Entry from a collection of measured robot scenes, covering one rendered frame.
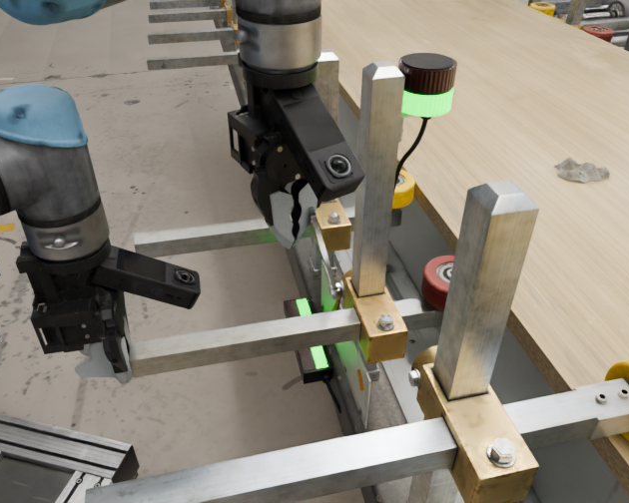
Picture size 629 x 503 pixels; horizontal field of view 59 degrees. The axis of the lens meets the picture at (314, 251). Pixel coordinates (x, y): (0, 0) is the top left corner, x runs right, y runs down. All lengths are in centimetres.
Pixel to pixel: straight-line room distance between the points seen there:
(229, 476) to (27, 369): 159
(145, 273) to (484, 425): 36
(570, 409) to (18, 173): 50
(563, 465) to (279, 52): 60
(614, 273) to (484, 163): 32
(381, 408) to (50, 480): 86
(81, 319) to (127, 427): 114
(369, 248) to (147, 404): 121
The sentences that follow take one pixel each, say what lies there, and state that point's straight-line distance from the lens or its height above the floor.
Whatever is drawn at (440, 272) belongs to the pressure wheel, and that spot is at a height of 91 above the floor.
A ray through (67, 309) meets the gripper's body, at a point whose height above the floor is 96.
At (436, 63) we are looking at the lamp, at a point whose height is 117.
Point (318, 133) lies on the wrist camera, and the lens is 51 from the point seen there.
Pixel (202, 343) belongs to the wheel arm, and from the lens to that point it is 69.
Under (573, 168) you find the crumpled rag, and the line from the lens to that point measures 103.
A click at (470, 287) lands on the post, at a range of 41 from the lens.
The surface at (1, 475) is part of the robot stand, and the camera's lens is 150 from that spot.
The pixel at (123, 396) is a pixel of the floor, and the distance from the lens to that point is 182.
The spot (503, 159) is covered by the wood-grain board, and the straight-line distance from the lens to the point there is 103.
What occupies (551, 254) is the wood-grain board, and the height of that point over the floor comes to 90.
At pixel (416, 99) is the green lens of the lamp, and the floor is 114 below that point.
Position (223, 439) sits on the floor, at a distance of 165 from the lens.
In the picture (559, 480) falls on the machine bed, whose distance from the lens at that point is 83.
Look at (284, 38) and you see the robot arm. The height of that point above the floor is 122.
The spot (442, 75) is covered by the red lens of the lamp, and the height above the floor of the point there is 116.
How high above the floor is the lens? 135
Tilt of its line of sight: 37 degrees down
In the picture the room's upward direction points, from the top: straight up
